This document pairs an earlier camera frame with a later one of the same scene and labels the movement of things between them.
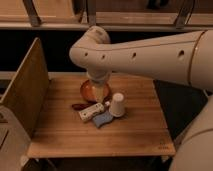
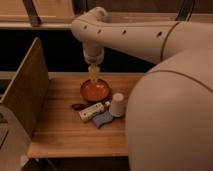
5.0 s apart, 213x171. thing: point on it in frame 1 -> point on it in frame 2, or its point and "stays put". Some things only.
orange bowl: [88, 91] stays put
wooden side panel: [28, 92] stays put
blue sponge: [103, 118] stays put
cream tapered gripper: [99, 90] -> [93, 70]
